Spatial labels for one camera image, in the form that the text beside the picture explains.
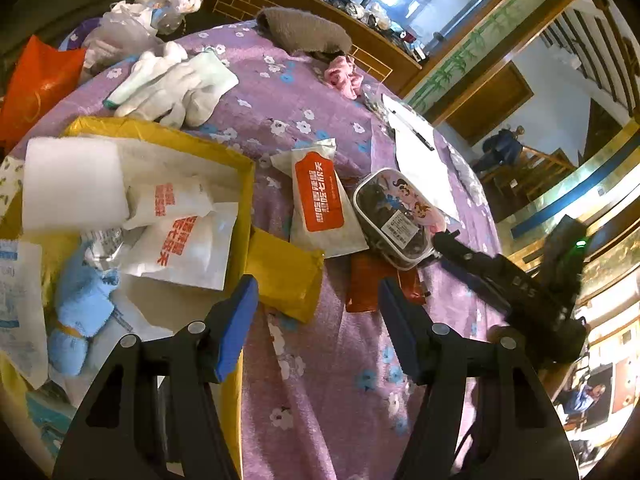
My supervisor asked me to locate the clear cartoon plastic container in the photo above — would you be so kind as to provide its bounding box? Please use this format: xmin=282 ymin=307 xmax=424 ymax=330
xmin=352 ymin=167 xmax=451 ymax=271

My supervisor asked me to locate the small white orange-print packet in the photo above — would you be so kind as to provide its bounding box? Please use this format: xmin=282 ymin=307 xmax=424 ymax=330
xmin=122 ymin=174 xmax=216 ymax=231

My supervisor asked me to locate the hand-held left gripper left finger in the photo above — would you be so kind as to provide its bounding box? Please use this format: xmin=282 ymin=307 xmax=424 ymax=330
xmin=52 ymin=274 xmax=260 ymax=480

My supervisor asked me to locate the red flat packet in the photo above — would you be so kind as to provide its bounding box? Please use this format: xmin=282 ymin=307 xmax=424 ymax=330
xmin=344 ymin=252 xmax=427 ymax=314

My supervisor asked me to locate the white foam block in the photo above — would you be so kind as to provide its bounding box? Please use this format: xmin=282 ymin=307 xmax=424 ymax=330
xmin=22 ymin=135 xmax=132 ymax=234

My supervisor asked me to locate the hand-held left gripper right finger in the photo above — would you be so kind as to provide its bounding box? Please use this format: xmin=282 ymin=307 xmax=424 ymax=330
xmin=378 ymin=277 xmax=581 ymax=480

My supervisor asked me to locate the light blue sock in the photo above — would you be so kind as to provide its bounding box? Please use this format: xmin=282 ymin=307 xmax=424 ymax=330
xmin=47 ymin=249 xmax=121 ymax=377

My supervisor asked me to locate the wide white orange-print packet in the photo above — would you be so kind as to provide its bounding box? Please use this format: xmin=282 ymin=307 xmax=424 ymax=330
xmin=119 ymin=202 xmax=240 ymax=292

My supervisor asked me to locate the white blue-label packet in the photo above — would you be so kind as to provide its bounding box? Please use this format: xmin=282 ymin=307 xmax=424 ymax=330
xmin=0 ymin=239 xmax=49 ymax=390

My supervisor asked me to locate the purple floral bedsheet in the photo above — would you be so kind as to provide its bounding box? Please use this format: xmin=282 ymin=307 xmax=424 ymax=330
xmin=10 ymin=20 xmax=507 ymax=480

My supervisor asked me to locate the large white orange-label packet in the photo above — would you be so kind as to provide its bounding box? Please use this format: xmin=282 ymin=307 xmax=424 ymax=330
xmin=269 ymin=138 xmax=370 ymax=260

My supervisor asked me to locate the clear plastic bag with toys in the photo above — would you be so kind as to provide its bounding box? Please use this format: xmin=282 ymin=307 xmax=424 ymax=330
xmin=81 ymin=0 xmax=206 ymax=69

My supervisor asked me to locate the wooden door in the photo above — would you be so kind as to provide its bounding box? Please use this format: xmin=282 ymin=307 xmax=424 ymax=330
xmin=444 ymin=61 xmax=534 ymax=147

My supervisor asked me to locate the white paper sheet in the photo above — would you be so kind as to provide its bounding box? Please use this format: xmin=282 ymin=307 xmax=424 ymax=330
xmin=382 ymin=94 xmax=462 ymax=222

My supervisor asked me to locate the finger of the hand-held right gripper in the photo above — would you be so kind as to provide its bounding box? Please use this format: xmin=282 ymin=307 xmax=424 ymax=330
xmin=432 ymin=229 xmax=517 ymax=314

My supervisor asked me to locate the yellow padded envelope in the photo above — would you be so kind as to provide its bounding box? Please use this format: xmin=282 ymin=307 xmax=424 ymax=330
xmin=247 ymin=227 xmax=325 ymax=324

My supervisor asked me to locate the pink scrunchie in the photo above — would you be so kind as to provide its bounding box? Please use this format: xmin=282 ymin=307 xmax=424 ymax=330
xmin=323 ymin=54 xmax=369 ymax=100

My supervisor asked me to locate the wooden stair railing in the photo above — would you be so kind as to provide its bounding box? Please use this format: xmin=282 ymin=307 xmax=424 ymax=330
xmin=494 ymin=146 xmax=577 ymax=202

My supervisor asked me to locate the crumpled clear plastic wrap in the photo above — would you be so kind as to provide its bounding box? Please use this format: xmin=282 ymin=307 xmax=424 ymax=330
xmin=449 ymin=149 xmax=484 ymax=202

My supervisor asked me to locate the black pen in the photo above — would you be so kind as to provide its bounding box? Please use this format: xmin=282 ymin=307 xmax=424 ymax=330
xmin=394 ymin=109 xmax=436 ymax=153

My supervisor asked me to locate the wooden headboard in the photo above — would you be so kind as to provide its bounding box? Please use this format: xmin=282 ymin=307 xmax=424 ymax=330
xmin=200 ymin=0 xmax=427 ymax=97

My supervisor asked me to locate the orange plastic bag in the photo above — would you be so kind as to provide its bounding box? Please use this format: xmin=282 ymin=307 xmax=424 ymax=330
xmin=0 ymin=34 xmax=87 ymax=154

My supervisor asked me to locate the yellow cardboard box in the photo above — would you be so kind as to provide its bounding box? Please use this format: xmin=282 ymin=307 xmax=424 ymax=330
xmin=0 ymin=116 xmax=256 ymax=480

